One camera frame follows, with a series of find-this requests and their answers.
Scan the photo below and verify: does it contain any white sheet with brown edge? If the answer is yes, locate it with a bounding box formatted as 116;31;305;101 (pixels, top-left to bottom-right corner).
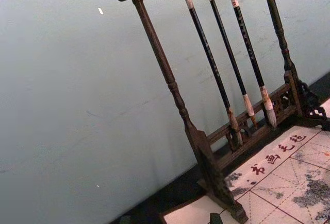
158;194;233;224

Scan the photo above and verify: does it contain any black brush with grey tip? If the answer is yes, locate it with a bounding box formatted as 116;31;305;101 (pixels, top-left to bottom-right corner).
223;0;278;129

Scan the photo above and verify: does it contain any black table cloth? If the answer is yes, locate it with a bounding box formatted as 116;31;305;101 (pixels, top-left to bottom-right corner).
107;71;330;224

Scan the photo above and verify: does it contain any dark carved wooden brush rack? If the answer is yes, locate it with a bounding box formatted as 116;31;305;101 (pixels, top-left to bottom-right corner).
85;0;330;224

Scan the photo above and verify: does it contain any small dark green block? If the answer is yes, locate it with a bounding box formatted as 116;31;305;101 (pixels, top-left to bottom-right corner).
209;212;224;224

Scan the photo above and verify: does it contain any thin black brush brown tip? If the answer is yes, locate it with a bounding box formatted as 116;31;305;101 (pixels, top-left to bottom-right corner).
203;0;259;129

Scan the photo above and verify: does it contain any black brush with dark tip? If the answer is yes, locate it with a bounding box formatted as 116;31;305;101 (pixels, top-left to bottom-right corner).
181;0;243;148

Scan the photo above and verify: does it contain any white felt mat red grid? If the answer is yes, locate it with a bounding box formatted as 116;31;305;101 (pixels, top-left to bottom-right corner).
223;124;330;224

